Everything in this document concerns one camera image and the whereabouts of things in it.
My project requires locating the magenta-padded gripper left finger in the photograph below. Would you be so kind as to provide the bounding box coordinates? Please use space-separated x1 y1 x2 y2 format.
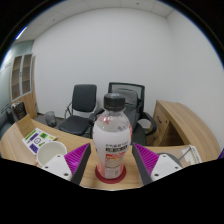
40 142 92 185

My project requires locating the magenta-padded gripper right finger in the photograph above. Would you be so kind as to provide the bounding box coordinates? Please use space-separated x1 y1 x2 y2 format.
131 142 184 186

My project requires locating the clear white-labelled drink bottle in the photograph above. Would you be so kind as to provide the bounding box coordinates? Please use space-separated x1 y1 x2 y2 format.
92 92 133 180

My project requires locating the white ceramic cup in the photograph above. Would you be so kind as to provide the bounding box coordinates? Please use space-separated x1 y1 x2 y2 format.
36 140 68 168

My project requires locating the white leaflet with coloured prints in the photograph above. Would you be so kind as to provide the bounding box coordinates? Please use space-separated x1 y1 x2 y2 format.
21 127 58 155

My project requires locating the grey mesh waste bin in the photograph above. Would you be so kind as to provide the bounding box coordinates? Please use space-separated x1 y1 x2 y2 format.
44 110 58 128

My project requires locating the wooden side desk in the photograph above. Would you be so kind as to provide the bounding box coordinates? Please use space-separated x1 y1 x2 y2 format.
146 99 222 155

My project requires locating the plain cardboard box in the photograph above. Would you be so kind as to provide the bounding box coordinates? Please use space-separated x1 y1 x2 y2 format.
15 114 36 138

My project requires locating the black sofa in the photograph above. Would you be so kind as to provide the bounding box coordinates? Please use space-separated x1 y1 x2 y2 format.
0 109 14 139

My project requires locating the black office chair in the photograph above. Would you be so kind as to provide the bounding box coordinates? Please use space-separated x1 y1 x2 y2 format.
58 83 98 137

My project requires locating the grey mesh office chair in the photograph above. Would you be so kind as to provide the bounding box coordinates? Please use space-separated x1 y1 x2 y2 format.
89 81 158 147

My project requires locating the wooden glass-door shelf cabinet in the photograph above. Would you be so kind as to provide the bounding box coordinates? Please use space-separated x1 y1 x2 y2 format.
8 53 38 118

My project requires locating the ceiling light strip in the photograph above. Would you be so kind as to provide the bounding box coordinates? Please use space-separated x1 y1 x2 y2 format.
14 26 28 40

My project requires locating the white sheet with grey ring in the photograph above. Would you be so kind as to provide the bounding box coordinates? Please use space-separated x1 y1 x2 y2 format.
156 144 203 168

